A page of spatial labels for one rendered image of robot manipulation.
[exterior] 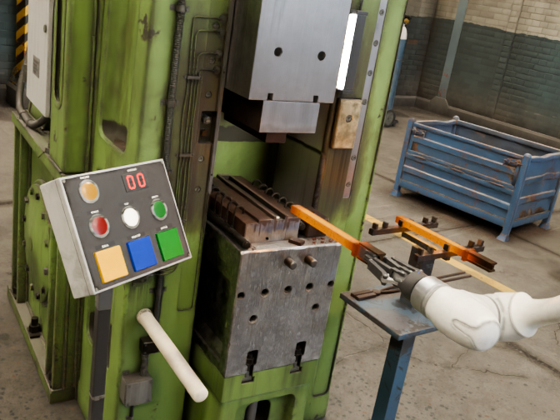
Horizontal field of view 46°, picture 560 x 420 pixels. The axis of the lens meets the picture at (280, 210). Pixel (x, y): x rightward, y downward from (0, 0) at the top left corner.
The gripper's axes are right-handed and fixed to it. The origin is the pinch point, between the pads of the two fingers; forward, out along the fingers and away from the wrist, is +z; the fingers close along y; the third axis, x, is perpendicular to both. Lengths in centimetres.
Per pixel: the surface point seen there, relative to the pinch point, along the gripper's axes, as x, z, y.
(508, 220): -91, 197, 320
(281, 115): 26, 44, -6
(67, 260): -6, 23, -71
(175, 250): -7, 27, -43
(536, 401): -107, 33, 155
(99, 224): 3, 24, -64
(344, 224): -18, 58, 38
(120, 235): -1, 25, -59
